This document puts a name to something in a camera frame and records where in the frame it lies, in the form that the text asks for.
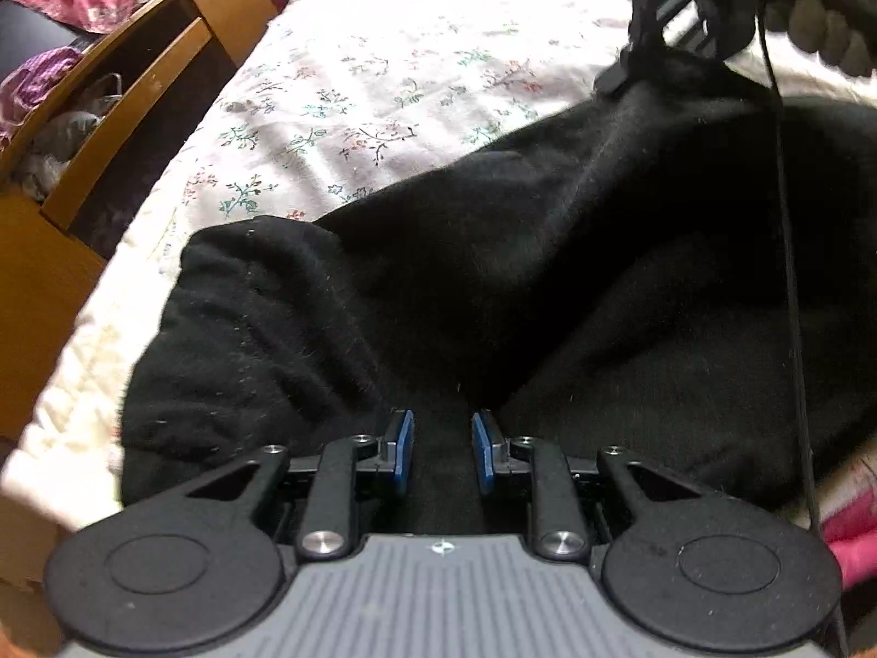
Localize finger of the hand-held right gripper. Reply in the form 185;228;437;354
595;48;652;97

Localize black pants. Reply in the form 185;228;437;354
119;55;877;536

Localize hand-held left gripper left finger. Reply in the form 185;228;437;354
181;409;417;559

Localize black television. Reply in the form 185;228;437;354
0;0;93;80

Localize person's right hand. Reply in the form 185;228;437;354
766;0;877;78

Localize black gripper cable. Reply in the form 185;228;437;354
757;0;823;536

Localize grey shoes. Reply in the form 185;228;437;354
17;75;128;196

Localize wooden desk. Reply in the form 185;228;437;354
0;0;282;632

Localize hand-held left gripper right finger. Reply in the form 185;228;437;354
471;409;700;559

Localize white floral quilt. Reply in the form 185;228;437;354
0;0;877;536

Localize purple cloth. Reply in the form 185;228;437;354
0;44;83;148

